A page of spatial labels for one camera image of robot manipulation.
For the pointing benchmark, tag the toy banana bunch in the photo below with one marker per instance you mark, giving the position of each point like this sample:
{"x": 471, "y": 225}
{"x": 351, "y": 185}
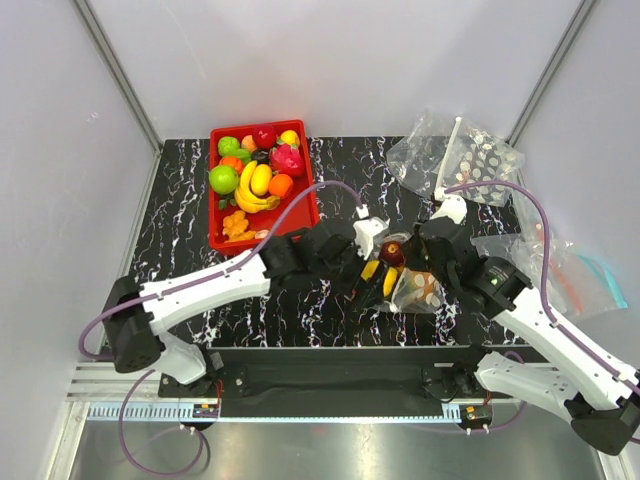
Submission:
{"x": 246, "y": 200}

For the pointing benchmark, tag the polka dot zip bag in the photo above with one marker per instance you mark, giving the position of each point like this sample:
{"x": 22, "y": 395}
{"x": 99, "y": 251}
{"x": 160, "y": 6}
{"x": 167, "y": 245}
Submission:
{"x": 363, "y": 296}

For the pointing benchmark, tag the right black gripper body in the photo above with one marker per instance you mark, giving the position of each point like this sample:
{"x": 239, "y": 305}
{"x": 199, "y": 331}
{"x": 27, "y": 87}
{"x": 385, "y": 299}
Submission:
{"x": 449, "y": 273}

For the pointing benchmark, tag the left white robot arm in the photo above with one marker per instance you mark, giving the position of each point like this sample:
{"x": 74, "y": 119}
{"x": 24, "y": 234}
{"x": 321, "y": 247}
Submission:
{"x": 139, "y": 329}

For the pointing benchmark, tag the yellow toy bell pepper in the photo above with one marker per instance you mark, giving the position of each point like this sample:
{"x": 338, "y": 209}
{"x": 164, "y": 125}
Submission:
{"x": 380, "y": 277}

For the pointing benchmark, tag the yellow toy lemon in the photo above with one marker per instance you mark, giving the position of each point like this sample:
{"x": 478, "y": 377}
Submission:
{"x": 291, "y": 138}

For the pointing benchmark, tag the blue zipper plastic bag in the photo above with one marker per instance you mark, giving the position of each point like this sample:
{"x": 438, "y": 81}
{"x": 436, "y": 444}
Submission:
{"x": 578, "y": 286}

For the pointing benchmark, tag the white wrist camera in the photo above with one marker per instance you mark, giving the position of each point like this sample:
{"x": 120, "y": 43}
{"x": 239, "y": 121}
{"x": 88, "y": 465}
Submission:
{"x": 452, "y": 207}
{"x": 367, "y": 231}

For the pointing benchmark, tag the green toy pepper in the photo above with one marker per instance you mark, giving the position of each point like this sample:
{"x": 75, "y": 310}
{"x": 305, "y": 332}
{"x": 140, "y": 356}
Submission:
{"x": 228, "y": 146}

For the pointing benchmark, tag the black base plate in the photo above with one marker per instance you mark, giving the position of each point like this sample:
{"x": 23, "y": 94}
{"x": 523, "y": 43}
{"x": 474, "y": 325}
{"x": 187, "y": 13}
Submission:
{"x": 332, "y": 383}

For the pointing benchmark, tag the red plastic tray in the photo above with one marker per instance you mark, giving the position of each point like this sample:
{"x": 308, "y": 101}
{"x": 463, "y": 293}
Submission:
{"x": 304, "y": 214}

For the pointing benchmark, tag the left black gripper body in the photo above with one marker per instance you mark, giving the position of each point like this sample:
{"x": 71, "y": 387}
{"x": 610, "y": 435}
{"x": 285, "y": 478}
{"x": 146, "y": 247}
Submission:
{"x": 342, "y": 270}

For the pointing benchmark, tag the clear zip bag pile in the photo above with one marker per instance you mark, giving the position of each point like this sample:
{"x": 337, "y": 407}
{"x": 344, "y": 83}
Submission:
{"x": 415, "y": 159}

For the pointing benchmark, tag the orange toy ginger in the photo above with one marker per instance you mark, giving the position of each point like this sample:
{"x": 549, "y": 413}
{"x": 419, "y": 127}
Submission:
{"x": 236, "y": 227}

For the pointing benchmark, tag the pink toy dragon fruit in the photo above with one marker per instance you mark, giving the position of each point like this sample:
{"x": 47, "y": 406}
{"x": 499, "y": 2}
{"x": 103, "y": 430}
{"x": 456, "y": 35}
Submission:
{"x": 287, "y": 159}

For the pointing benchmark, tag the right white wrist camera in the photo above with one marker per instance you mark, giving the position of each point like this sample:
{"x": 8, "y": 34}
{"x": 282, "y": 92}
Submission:
{"x": 452, "y": 207}

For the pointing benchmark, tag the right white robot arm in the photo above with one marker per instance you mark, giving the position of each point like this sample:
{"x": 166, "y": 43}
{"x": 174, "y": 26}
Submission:
{"x": 594, "y": 392}

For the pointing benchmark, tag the red toy pomegranate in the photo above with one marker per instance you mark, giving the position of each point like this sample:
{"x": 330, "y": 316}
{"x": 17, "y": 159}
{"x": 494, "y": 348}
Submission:
{"x": 264, "y": 136}

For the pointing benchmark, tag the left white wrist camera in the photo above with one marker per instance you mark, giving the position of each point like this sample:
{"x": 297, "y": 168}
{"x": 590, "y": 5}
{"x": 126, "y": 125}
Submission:
{"x": 367, "y": 231}

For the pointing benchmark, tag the orange toy fruit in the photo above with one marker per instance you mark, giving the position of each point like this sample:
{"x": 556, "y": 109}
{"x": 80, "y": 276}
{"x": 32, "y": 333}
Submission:
{"x": 280, "y": 185}

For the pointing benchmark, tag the dark red toy apple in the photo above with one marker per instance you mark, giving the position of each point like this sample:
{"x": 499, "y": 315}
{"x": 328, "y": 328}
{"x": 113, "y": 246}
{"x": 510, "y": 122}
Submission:
{"x": 391, "y": 254}

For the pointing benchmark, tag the green toy apple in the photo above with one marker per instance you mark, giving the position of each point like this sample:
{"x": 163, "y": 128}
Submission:
{"x": 223, "y": 179}

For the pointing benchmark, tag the yellow toy mango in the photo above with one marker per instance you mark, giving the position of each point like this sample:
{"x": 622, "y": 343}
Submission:
{"x": 260, "y": 179}

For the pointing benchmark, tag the toy pineapple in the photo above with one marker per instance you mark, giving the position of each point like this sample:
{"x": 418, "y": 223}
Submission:
{"x": 417, "y": 292}

